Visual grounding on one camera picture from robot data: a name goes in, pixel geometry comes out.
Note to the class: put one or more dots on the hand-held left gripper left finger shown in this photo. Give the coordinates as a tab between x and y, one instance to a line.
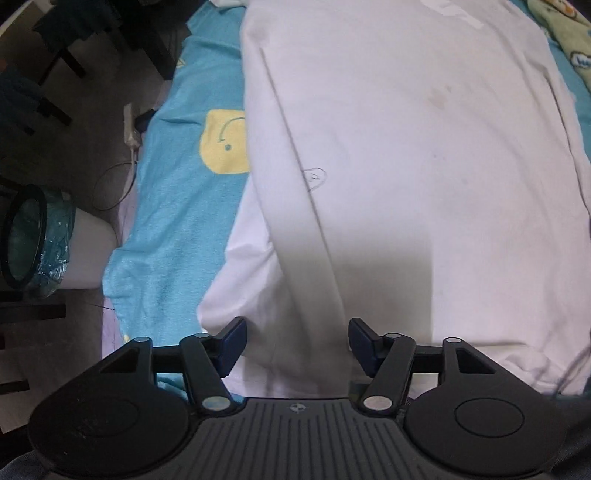
233	344

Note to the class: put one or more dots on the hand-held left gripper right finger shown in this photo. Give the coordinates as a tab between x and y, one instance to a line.
362	344

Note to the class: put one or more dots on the white shirt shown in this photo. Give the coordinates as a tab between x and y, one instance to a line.
392	184

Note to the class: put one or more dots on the blue smiley print bedsheet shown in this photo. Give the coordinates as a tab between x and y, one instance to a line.
184	207

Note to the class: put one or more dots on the white trash bin blue bag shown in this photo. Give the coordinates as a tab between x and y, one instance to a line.
87	249

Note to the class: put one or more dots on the white power strip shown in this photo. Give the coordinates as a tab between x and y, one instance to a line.
130	127

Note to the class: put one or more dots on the black plug adapter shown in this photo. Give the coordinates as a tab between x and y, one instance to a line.
145	119

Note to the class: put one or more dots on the blue chair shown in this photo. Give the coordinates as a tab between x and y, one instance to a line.
23	97
60	27

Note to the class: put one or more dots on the black table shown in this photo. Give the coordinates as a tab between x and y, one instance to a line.
147	27

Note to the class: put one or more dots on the green cartoon print blanket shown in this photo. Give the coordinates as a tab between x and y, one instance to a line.
572	41

